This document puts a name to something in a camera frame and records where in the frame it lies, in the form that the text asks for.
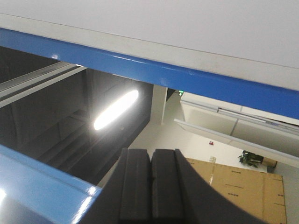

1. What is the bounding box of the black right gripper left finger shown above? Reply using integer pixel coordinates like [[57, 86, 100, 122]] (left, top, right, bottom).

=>
[[88, 149, 151, 224]]

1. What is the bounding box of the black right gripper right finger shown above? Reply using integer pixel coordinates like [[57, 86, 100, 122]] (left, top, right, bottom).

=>
[[151, 149, 263, 224]]

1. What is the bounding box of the blue door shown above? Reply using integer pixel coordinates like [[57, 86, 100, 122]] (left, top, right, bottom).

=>
[[0, 146, 101, 224]]

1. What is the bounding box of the brown cardboard box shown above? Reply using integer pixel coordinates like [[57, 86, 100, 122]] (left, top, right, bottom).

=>
[[187, 158, 287, 224]]

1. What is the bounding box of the ceiling tube light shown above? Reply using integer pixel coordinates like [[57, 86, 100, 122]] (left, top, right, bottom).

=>
[[93, 90, 139, 130]]

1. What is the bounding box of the blue door frame beam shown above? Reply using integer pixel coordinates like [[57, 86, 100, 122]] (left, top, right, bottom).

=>
[[0, 28, 299, 119]]

